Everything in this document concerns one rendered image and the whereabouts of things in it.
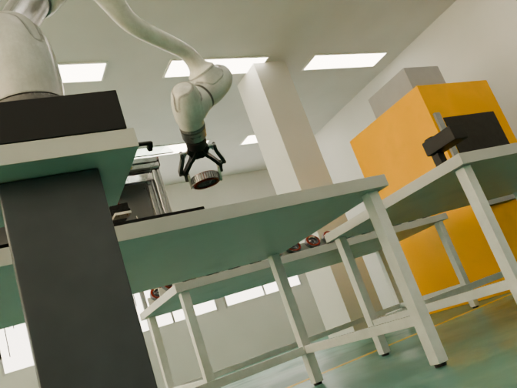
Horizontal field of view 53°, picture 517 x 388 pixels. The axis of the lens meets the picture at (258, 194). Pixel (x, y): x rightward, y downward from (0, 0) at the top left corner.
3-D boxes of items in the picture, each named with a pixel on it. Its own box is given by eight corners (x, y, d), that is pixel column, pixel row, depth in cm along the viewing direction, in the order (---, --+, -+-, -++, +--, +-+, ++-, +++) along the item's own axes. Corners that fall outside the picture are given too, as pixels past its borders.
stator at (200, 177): (220, 175, 194) (217, 166, 195) (191, 184, 193) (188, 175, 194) (221, 185, 205) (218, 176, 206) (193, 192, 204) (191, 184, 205)
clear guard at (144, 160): (173, 152, 184) (168, 137, 186) (106, 161, 172) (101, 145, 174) (151, 188, 211) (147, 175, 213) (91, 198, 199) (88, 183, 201)
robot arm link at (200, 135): (207, 128, 179) (210, 142, 183) (201, 114, 185) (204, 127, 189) (181, 135, 177) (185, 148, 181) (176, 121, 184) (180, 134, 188)
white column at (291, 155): (389, 326, 548) (285, 61, 633) (357, 338, 526) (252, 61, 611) (362, 332, 590) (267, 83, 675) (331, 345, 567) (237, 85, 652)
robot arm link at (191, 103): (195, 136, 176) (216, 115, 183) (186, 98, 165) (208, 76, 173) (170, 129, 180) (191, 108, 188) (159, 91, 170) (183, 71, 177)
